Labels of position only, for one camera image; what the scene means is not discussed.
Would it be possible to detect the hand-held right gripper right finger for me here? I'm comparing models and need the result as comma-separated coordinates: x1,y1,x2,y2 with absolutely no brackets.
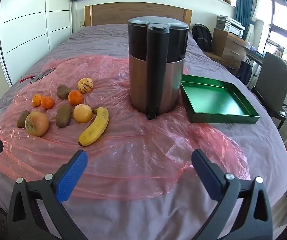
191,149,274,240

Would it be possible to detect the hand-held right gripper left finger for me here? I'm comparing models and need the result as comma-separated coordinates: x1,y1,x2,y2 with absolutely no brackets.
7,149,89,240

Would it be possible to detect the small brown kiwi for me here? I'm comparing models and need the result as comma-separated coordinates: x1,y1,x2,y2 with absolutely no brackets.
17,110,31,128

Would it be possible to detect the yellow banana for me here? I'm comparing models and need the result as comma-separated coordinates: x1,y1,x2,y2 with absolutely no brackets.
78,107,109,147

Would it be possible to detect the yellow-green apple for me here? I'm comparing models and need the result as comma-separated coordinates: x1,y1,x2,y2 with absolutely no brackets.
25,111,50,137

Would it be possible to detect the long brown kiwi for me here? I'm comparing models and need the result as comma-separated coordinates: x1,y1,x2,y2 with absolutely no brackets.
55,104,72,128

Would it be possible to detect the pale yellow grapefruit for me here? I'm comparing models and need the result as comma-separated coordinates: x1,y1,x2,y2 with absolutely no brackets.
73,104,93,123

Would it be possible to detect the small yellowish mandarin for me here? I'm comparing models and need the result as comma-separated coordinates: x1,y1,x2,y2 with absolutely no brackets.
32,94,43,107

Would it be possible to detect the green square tray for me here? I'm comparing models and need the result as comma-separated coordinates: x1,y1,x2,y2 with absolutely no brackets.
180,74,260,124

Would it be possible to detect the large orange mandarin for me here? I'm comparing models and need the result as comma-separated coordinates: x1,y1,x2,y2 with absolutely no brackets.
68,90,83,106

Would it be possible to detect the striped yellow pepino melon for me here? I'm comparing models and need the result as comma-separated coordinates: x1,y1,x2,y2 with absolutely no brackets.
77,77,93,94

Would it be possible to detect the pink plastic sheet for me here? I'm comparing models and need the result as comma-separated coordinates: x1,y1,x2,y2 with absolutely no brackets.
0,55,249,202

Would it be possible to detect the black mesh pad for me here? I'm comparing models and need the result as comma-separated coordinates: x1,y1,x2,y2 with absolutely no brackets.
0,209,11,240

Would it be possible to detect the dark blue shopping bag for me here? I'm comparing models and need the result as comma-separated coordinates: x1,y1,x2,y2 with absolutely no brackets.
237,57,253,84

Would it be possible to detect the grey office chair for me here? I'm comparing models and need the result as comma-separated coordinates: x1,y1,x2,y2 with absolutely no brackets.
251,52,287,130

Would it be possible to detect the wooden dresser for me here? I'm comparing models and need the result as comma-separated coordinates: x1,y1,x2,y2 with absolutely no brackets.
212,28,247,72

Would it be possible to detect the white wardrobe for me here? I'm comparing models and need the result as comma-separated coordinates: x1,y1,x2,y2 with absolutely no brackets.
0,0,72,85

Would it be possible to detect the black backpack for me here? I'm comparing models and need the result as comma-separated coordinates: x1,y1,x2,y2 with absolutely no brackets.
192,24,212,52

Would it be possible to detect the white printer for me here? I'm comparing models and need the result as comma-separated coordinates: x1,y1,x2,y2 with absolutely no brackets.
227,17,245,38

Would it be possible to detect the grey storage box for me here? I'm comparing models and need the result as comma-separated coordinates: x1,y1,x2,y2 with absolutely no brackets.
216,16,230,30

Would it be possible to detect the wooden headboard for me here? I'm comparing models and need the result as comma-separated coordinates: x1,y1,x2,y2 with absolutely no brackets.
84,2,192,27

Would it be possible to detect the window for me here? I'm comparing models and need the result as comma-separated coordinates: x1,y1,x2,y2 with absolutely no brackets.
263,0,287,63

